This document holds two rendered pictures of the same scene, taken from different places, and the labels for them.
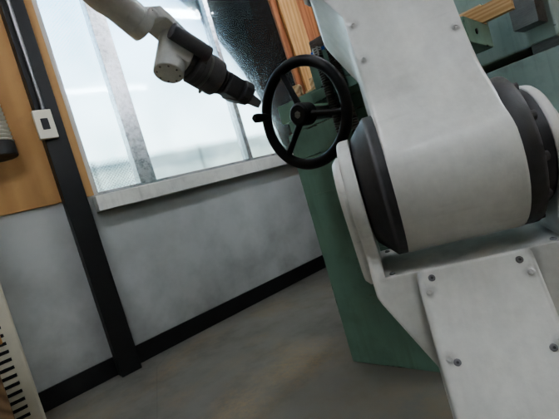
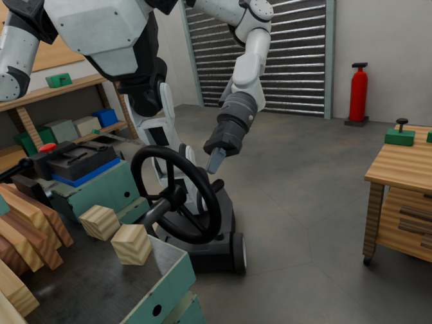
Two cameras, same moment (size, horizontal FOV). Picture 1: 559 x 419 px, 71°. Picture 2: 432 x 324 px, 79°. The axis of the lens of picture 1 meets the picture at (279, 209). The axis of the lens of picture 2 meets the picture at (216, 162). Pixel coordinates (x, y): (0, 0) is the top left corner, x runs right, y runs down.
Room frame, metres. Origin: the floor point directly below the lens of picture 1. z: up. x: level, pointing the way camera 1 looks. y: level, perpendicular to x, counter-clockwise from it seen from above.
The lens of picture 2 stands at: (1.59, -0.05, 1.18)
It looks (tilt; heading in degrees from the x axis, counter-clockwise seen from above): 27 degrees down; 176
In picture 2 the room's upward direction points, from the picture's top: 11 degrees counter-clockwise
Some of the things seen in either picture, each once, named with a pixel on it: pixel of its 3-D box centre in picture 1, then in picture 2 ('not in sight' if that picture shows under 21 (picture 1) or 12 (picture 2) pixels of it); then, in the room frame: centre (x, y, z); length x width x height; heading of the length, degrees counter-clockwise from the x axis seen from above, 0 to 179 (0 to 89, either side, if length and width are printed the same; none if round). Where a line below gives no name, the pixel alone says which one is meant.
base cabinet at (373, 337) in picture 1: (419, 232); not in sight; (1.36, -0.45, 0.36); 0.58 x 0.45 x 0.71; 136
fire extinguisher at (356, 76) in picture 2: not in sight; (358, 94); (-0.81, 1.66, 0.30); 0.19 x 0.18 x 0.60; 128
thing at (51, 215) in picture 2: not in sight; (31, 211); (1.15, -0.36, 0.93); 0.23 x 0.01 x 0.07; 46
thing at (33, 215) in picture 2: not in sight; (24, 216); (1.17, -0.36, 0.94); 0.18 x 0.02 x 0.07; 46
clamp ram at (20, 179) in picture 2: not in sight; (53, 191); (1.13, -0.33, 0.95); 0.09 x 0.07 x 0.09; 46
